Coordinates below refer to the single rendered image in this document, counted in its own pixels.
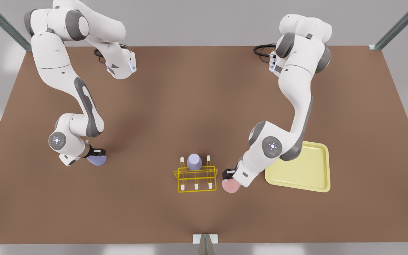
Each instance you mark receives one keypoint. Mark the pink cup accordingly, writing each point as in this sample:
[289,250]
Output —
[230,186]

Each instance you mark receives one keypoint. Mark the silver frame post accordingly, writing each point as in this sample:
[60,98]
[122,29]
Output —
[4,23]
[204,244]
[397,26]

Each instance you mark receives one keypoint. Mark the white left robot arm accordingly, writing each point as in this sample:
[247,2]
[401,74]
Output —
[298,81]

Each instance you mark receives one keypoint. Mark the lavender cup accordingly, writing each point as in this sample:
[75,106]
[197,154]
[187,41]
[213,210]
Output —
[97,161]
[194,162]

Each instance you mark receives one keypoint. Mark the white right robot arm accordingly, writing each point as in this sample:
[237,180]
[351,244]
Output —
[53,63]

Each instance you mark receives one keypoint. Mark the pale yellow tray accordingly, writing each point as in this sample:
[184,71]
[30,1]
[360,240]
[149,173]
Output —
[301,168]

